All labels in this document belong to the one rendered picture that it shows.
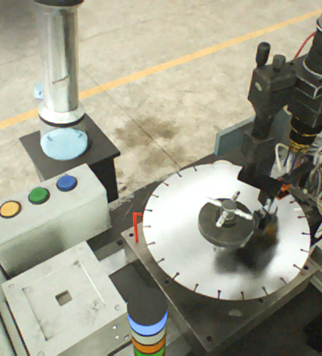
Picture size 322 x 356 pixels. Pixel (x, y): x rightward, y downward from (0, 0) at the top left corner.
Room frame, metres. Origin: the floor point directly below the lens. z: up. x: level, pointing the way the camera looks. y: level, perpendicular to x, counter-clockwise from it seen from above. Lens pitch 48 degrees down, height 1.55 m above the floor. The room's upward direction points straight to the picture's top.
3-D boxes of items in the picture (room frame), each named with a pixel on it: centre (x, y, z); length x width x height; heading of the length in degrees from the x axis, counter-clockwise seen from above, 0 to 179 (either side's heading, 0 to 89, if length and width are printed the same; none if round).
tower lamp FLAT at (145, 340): (0.17, 0.01, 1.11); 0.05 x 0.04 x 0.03; 34
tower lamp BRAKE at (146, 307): (0.17, 0.01, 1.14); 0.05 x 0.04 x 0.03; 34
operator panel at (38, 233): (0.54, 0.27, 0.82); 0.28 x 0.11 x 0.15; 124
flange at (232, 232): (0.44, -0.13, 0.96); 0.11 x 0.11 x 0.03
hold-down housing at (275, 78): (0.50, -0.18, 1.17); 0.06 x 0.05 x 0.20; 115
